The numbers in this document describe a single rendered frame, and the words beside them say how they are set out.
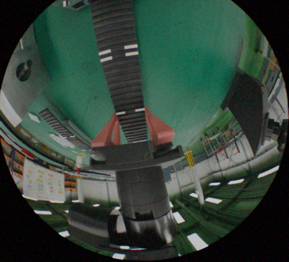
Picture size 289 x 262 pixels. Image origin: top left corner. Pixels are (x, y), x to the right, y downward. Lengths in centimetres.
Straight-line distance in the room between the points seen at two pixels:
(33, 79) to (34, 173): 290
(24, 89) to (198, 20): 27
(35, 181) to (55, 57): 300
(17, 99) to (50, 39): 10
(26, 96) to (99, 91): 13
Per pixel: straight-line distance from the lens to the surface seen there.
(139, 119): 16
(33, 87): 18
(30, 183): 304
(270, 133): 46
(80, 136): 30
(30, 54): 20
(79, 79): 17
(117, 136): 15
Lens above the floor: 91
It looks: 39 degrees down
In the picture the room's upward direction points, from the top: 168 degrees clockwise
